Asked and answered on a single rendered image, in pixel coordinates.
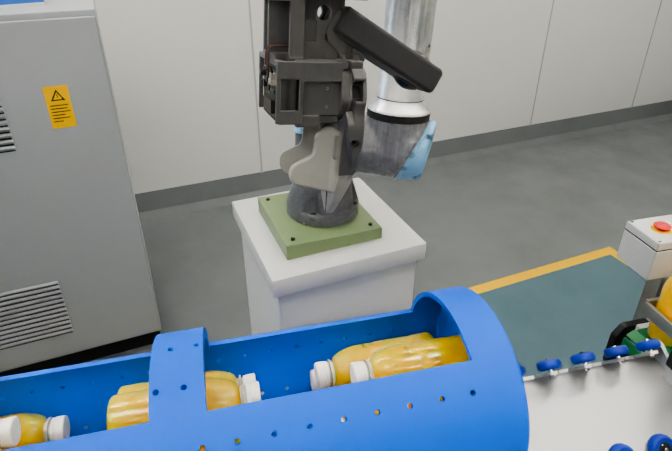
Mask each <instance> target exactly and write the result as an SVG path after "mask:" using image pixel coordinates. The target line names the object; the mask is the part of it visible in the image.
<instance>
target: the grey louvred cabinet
mask: <svg viewBox="0 0 672 451"><path fill-rule="evenodd" d="M44 4H45V5H33V6H20V7H7V8H0V377H2V376H8V375H14V374H20V373H26V372H32V371H39V370H45V369H51V368H57V367H63V366H69V365H75V364H79V363H83V362H87V361H91V360H94V359H98V358H102V357H105V356H109V355H113V354H117V353H120V352H124V351H128V350H131V349H135V348H139V347H143V346H146V345H150V344H153V342H154V339H155V337H156V336H157V335H158V334H161V333H160V330H162V328H161V323H160V317H159V312H158V307H157V302H156V296H155V291H154V286H153V281H152V275H151V270H150V265H149V260H148V256H147V251H146V246H145V241H144V236H143V232H142V227H141V222H140V217H139V212H138V208H137V203H136V198H135V193H134V188H133V184H132V179H131V174H130V169H129V164H128V160H127V155H126V150H125V145H124V140H123V136H122V131H121V126H120V121H119V116H118V111H117V107H116V102H115V97H114V92H113V87H112V83H111V78H110V73H109V68H108V63H107V59H106V54H105V49H104V44H103V39H102V35H101V30H100V25H99V20H98V15H97V11H96V6H95V1H94V0H44Z"/></svg>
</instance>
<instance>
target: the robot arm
mask: <svg viewBox="0 0 672 451"><path fill-rule="evenodd" d="M345 1H346V0H264V20H263V51H259V107H264V110H265V111H266V112H267V113H268V114H269V116H270V117H271V118H272V119H273V120H274V121H275V124H278V125H294V126H295V128H294V132H295V146H294V147H292V148H290V149H288V150H287V151H285V152H283V153H282V154H281V156H280V167H281V169H282V170H283V171H284V172H285V173H288V174H289V179H290V181H291V182H292V185H291V188H290V191H289V194H288V196H287V200H286V209H287V213H288V215H289V216H290V217H291V218H292V219H293V220H295V221H297V222H299V223H301V224H304V225H307V226H311V227H320V228H328V227H337V226H341V225H344V224H347V223H349V222H351V221H352V220H353V219H355V217H356V216H357V214H358V210H359V199H358V196H357V192H356V189H355V185H354V182H353V178H352V177H353V174H355V172H360V173H366V174H372V175H378V176H384V177H390V178H395V179H396V180H397V179H405V180H416V179H418V178H420V176H421V175H422V173H423V170H424V168H425V165H426V161H427V158H428V155H429V152H430V149H431V145H432V142H433V138H434V135H435V130H436V127H437V123H436V122H435V121H433V120H429V119H430V112H431V110H430V108H429V107H428V106H427V105H426V103H425V102H424V94H425V92H427V93H431V92H433V91H434V89H435V87H436V86H437V84H438V82H439V80H440V79H441V77H442V75H443V72H442V70H441V69H440V68H439V67H437V66H436V65H434V64H433V63H431V62H430V60H429V57H430V49H431V41H432V34H433V27H434V19H435V12H436V4H437V0H386V6H385V17H384V27H383V29H382V28H381V27H380V26H378V25H377V24H375V23H374V22H372V21H371V20H369V19H368V18H367V17H365V16H364V15H362V14H361V13H359V12H358V11H356V10H355V9H354V8H352V7H351V6H345ZM362 1H368V0H362ZM319 7H321V15H320V16H319V17H318V9H319ZM365 59H366V60H368V61H369V62H371V63H372V64H374V65H375V66H377V67H378V68H379V77H378V87H377V96H376V97H375V98H374V99H373V100H372V101H370V102H369V103H368V106H367V112H365V108H366V103H367V75H366V71H365V69H364V68H363V63H364V60H365ZM263 67H264V68H263ZM263 76H264V78H263ZM263 86H264V95H263Z"/></svg>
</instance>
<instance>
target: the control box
mask: <svg viewBox="0 0 672 451"><path fill-rule="evenodd" d="M668 220H670V221H669V222H668ZM671 220H672V215H666V216H659V217H652V218H645V219H638V220H631V221H627V223H626V227H625V231H624V234H623V237H622V240H621V243H620V247H619V250H618V253H617V257H618V258H619V259H621V260H622V261H623V262H624V263H626V264H627V265H628V266H629V267H631V268H632V269H633V270H634V271H635V272H637V273H638V274H639V275H640V276H642V277H643V278H644V279H645V280H652V279H658V278H664V277H670V276H671V275H672V229H671V230H669V231H660V230H658V229H657V228H656V227H654V225H653V224H654V222H656V221H662V222H666V223H668V224H669V225H671V226H672V222H671Z"/></svg>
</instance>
